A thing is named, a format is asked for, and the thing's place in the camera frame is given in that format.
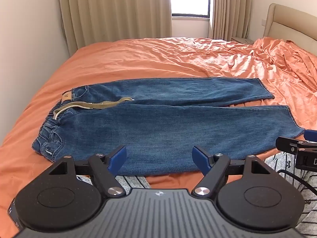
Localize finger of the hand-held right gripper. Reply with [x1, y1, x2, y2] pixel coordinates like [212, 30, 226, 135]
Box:
[304, 129, 317, 142]
[275, 136, 310, 155]

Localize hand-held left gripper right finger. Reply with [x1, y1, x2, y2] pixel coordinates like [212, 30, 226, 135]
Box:
[192, 145, 271, 199]

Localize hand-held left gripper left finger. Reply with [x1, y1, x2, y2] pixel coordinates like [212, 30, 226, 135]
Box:
[49, 145, 127, 199]

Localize blue denim pants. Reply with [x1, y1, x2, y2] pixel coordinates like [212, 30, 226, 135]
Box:
[32, 77, 306, 176]

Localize grey striped shirt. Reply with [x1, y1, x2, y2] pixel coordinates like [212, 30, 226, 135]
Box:
[75, 151, 317, 238]

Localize crumpled orange blanket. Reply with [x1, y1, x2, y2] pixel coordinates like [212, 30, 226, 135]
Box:
[224, 37, 317, 129]

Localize orange bed sheet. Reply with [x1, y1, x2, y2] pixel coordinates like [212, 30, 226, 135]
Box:
[0, 38, 317, 204]

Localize beige nightstand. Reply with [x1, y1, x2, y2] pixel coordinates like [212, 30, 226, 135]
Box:
[231, 36, 254, 44]

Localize beige padded headboard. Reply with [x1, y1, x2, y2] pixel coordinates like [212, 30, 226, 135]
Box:
[263, 3, 317, 55]

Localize beige pleated curtain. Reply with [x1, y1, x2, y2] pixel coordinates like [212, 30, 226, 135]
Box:
[208, 0, 253, 41]
[57, 0, 172, 57]

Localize black cable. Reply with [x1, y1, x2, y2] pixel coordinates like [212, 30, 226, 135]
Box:
[277, 169, 317, 192]

